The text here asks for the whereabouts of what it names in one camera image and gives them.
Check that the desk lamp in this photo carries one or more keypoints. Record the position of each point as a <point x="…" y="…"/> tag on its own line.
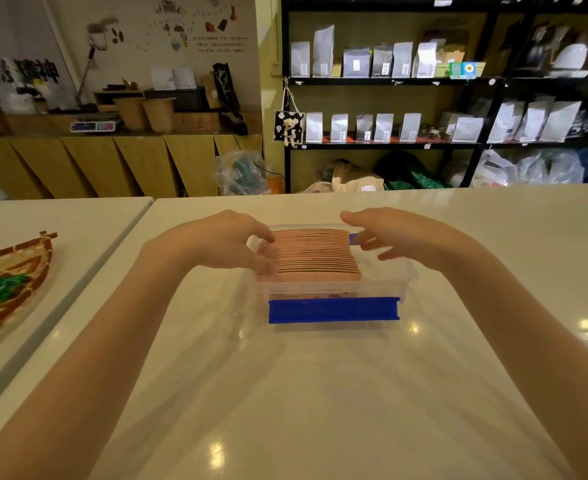
<point x="91" y="59"/>

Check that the green plastic bag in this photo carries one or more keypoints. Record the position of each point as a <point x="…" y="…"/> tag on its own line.
<point x="409" y="172"/>

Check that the digital scale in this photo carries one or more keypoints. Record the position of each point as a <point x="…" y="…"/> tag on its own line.
<point x="94" y="126"/>

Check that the clear plastic bag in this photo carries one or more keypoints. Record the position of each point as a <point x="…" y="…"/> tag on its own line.
<point x="239" y="172"/>

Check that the hanging teddy bear ornament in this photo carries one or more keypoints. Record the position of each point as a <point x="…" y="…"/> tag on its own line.
<point x="289" y="128"/>

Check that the person's right thumb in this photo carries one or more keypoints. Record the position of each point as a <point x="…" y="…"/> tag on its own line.
<point x="393" y="254"/>

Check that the large white pouch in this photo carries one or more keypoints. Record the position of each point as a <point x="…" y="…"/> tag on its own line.
<point x="560" y="122"/>
<point x="534" y="122"/>
<point x="505" y="122"/>

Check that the person's right forearm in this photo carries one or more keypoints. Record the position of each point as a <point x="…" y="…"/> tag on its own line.
<point x="529" y="354"/>

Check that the person's left thumb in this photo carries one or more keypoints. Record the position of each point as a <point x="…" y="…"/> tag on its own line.
<point x="261" y="262"/>

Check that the stack of pink cards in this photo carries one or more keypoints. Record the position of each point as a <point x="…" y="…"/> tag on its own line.
<point x="309" y="257"/>

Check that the person's left hand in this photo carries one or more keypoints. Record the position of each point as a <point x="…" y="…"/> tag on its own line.
<point x="199" y="242"/>

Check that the row of silver pouches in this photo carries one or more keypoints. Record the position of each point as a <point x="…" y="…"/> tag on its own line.
<point x="374" y="128"/>
<point x="364" y="62"/>

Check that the green and blue carton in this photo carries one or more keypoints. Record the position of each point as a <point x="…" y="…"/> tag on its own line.
<point x="466" y="69"/>

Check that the wooden counter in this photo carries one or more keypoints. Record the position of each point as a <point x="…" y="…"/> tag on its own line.
<point x="99" y="162"/>

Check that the person's right hand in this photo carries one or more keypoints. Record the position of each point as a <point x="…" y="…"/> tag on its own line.
<point x="409" y="234"/>

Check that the pile of clear plastic bags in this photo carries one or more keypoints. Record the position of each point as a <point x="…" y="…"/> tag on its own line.
<point x="529" y="168"/>

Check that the clear plastic box blue latch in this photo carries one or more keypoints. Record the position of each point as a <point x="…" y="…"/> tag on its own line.
<point x="334" y="310"/>

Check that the wall poster with drawings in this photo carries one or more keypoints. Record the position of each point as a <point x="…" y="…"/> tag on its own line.
<point x="194" y="24"/>

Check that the black metal shelf unit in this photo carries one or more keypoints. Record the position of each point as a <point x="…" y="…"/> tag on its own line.
<point x="474" y="81"/>

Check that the person's left forearm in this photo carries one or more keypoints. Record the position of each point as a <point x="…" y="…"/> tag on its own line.
<point x="94" y="354"/>

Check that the beige cloth bag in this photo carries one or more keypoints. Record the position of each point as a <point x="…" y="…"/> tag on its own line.
<point x="356" y="178"/>

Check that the woven bamboo basket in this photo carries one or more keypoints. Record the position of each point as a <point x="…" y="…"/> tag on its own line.
<point x="21" y="274"/>

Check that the brown paper bags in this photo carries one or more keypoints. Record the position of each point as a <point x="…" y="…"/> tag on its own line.
<point x="450" y="49"/>

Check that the black box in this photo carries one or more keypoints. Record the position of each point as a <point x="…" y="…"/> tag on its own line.
<point x="184" y="98"/>

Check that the black sealing machine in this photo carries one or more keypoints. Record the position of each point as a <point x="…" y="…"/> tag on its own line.
<point x="229" y="94"/>

